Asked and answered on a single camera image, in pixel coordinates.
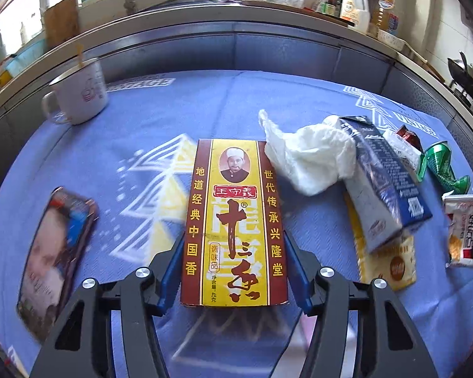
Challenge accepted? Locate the blue printed tablecloth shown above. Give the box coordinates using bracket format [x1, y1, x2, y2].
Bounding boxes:
[0, 69, 473, 378]

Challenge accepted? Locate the white enamel mug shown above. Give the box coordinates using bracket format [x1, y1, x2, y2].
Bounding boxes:
[42, 58, 110, 126]

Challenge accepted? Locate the yellow packet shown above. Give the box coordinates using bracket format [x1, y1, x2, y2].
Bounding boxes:
[345, 195, 416, 292]

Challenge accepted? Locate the white plastic bag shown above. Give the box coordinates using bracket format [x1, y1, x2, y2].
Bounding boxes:
[258, 109, 357, 197]

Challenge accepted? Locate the white plastic jug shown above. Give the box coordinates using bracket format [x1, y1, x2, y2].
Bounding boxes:
[340, 0, 370, 34]

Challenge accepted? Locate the white paper packet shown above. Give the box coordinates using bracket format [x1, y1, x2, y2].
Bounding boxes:
[383, 130, 423, 174]

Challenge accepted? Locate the red yellow spice box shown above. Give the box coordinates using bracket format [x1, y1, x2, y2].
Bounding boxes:
[180, 139, 290, 308]

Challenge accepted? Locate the red brown snack wrapper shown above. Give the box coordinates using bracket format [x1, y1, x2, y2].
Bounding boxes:
[395, 125, 423, 153]

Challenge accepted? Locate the dark rectangular snack packet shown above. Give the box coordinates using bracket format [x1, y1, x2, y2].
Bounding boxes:
[16, 188, 99, 342]

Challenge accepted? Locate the wooden cutting board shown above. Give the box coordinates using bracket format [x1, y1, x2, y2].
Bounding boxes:
[43, 0, 81, 48]

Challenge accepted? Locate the blue white milk carton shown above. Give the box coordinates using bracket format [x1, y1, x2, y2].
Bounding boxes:
[335, 116, 433, 253]

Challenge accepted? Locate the black wok with lid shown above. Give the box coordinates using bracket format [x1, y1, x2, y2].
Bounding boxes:
[447, 51, 473, 107]

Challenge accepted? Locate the clear oil bottle blue label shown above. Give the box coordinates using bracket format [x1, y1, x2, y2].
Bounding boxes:
[372, 0, 400, 38]

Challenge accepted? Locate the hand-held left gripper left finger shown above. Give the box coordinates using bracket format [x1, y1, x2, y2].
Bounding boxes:
[29, 230, 188, 378]

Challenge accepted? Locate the crushed green can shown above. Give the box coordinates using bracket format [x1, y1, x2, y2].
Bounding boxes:
[417, 140, 471, 195]

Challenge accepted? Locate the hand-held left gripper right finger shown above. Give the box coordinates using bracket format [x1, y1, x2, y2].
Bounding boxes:
[284, 230, 444, 378]

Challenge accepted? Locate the red white snack wrapper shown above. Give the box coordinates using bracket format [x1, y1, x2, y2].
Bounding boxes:
[441, 194, 473, 268]

